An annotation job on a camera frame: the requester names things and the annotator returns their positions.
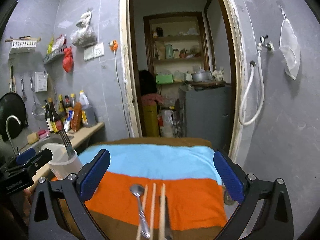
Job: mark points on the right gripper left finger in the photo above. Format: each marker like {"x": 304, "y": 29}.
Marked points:
{"x": 91, "y": 174}

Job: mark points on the wall socket panel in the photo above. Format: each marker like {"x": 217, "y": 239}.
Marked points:
{"x": 94, "y": 51}

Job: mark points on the pink scrub brush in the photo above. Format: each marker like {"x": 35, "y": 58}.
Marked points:
{"x": 43, "y": 133}

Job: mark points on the steel spoon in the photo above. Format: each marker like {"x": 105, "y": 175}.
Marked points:
{"x": 142, "y": 198}

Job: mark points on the striped blue orange brown cloth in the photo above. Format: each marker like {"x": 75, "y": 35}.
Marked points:
{"x": 182, "y": 169}

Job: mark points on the metal pot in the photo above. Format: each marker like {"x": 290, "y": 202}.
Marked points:
{"x": 202, "y": 76}

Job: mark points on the dark soy sauce bottle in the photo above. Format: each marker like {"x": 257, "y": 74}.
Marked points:
{"x": 55, "y": 119}

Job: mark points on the white mesh bag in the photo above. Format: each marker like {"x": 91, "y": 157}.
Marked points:
{"x": 289, "y": 47}

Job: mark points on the white wall box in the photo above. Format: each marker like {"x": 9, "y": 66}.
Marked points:
{"x": 41, "y": 81}

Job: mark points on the wooden shelf unit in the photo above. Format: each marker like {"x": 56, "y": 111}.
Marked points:
{"x": 176, "y": 44}

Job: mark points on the black wok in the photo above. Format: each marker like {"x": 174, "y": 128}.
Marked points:
{"x": 12, "y": 104}

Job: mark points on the yellow gas cylinder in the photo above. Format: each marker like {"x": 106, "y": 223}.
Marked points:
{"x": 151, "y": 120}

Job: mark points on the large vinegar jug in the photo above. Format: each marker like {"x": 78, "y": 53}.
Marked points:
{"x": 87, "y": 111}

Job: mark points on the steel fork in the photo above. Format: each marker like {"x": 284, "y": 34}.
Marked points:
{"x": 67, "y": 143}

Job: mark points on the red label sauce bottle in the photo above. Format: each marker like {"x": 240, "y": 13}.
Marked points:
{"x": 68, "y": 105}

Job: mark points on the pump dispenser bottle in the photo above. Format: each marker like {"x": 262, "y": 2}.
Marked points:
{"x": 47, "y": 117}

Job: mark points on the steel kitchen sink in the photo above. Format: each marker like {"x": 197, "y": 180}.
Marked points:
{"x": 37, "y": 146}

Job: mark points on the green box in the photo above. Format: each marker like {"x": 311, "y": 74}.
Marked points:
{"x": 164, "y": 79}

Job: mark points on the wall water tap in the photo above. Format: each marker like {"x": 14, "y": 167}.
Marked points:
{"x": 264, "y": 42}

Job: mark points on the white wall basket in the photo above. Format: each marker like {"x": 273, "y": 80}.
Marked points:
{"x": 26, "y": 42}

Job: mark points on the grey cabinet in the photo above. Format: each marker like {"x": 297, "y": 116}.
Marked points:
{"x": 206, "y": 114}

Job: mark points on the orange spice packet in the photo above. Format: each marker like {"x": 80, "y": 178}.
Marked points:
{"x": 76, "y": 117}

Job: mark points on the yellow cap sauce bottle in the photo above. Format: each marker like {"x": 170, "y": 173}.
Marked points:
{"x": 62, "y": 110}

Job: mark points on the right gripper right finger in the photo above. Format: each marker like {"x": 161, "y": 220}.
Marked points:
{"x": 232, "y": 175}

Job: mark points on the grey plastic bag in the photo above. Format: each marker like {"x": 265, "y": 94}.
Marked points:
{"x": 84, "y": 36}

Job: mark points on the white plastic utensil holder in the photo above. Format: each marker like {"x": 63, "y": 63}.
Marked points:
{"x": 61, "y": 164}

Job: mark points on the wooden chopstick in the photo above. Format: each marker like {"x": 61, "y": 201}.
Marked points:
{"x": 161, "y": 235}
{"x": 152, "y": 212}
{"x": 138, "y": 190}

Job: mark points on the yellow sponge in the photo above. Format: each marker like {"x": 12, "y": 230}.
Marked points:
{"x": 32, "y": 138}

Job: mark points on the orange wall plug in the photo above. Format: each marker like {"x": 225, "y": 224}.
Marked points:
{"x": 113, "y": 45}

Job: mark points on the grey wall rack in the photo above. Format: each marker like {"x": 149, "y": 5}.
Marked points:
{"x": 54, "y": 55}

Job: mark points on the red plastic bag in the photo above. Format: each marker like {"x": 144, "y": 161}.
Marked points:
{"x": 67, "y": 62}

